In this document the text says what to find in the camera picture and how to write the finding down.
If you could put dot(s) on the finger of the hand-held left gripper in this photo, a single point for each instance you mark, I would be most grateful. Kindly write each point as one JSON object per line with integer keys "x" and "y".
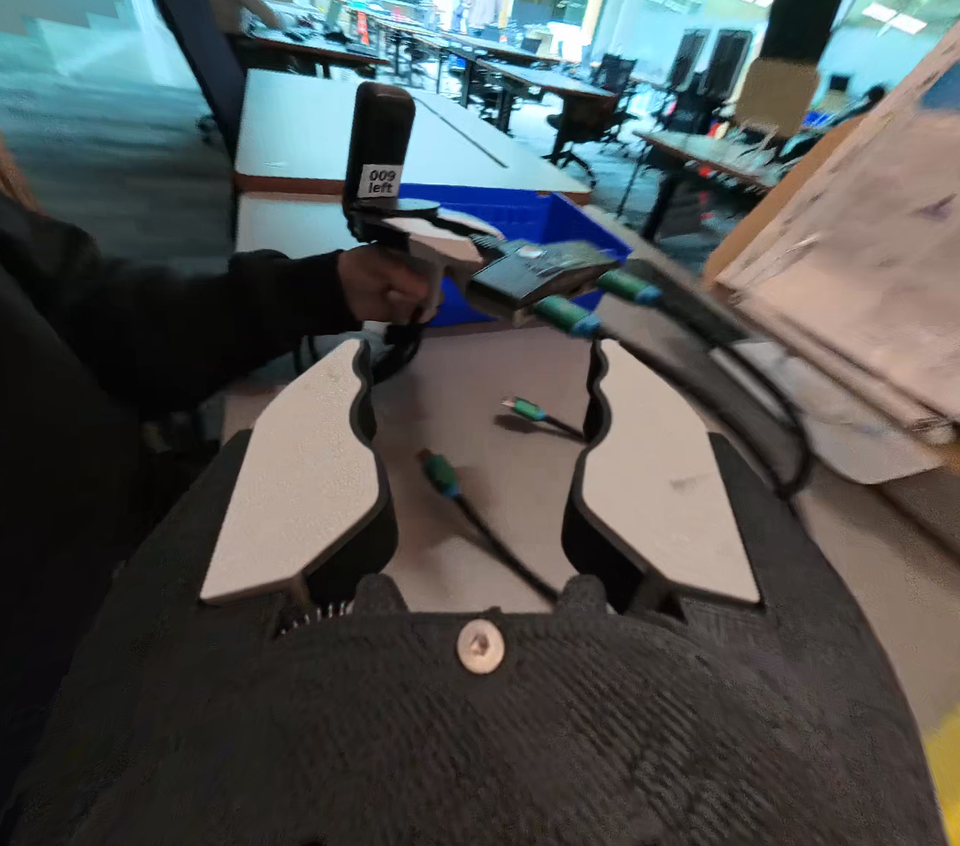
{"x": 476, "y": 227}
{"x": 442, "y": 242}

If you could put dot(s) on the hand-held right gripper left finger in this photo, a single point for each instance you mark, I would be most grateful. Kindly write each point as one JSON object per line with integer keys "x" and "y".
{"x": 300, "y": 486}

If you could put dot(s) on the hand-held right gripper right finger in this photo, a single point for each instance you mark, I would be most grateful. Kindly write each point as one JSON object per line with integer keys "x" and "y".
{"x": 667, "y": 493}

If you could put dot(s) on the blue plastic bin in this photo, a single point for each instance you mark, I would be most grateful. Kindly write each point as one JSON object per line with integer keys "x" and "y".
{"x": 525, "y": 215}

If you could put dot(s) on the black square USB hub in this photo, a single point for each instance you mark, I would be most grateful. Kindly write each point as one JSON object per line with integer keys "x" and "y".
{"x": 517, "y": 282}

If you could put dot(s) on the person's left forearm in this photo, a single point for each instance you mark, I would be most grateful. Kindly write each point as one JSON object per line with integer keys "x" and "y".
{"x": 285, "y": 294}

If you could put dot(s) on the white neighbouring desk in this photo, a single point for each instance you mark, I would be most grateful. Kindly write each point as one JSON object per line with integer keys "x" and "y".
{"x": 315, "y": 125}

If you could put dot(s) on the cluttered dark desk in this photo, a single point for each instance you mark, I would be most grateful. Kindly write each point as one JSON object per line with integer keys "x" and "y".
{"x": 307, "y": 47}

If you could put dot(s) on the person's left hand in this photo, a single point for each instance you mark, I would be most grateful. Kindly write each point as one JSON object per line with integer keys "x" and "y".
{"x": 379, "y": 287}

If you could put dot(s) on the grey office table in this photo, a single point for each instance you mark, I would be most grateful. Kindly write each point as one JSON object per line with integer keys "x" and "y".
{"x": 547, "y": 79}

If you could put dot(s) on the black swivel chair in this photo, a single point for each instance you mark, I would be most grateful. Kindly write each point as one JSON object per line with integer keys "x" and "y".
{"x": 600, "y": 103}

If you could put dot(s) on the dark partition panel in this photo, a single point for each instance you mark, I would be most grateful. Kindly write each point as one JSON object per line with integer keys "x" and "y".
{"x": 199, "y": 58}

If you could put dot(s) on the white flat board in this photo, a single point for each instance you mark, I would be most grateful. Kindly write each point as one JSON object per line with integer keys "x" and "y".
{"x": 870, "y": 452}

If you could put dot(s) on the brown-top office table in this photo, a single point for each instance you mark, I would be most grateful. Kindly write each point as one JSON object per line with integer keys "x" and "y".
{"x": 705, "y": 155}

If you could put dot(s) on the person's body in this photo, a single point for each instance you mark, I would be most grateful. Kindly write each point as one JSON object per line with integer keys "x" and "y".
{"x": 60, "y": 373}

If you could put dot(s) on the brown cardboard box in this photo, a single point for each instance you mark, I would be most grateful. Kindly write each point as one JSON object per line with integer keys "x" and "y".
{"x": 862, "y": 245}

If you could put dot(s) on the brown cardboard sheet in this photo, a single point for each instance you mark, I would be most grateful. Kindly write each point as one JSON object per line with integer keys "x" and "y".
{"x": 778, "y": 97}

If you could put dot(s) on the black standing screen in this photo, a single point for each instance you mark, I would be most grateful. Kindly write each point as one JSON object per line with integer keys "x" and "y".
{"x": 802, "y": 20}

